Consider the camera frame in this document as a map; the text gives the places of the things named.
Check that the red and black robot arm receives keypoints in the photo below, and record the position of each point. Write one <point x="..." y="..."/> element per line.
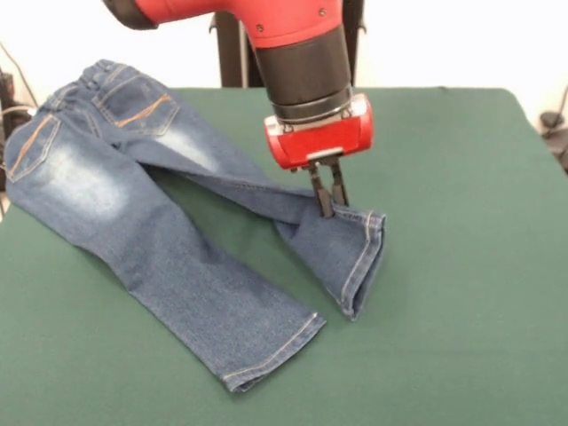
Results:
<point x="288" y="22"/>

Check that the dark grey stand foot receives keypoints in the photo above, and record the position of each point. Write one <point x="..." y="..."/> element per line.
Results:
<point x="550" y="120"/>

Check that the dark green table cloth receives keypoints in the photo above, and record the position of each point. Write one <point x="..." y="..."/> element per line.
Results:
<point x="444" y="266"/>

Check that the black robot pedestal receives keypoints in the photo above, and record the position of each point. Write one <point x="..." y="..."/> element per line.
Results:
<point x="231" y="57"/>

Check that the blue denim jeans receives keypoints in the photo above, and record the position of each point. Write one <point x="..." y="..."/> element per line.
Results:
<point x="133" y="222"/>

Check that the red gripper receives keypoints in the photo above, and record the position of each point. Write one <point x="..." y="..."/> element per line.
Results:
<point x="319" y="142"/>

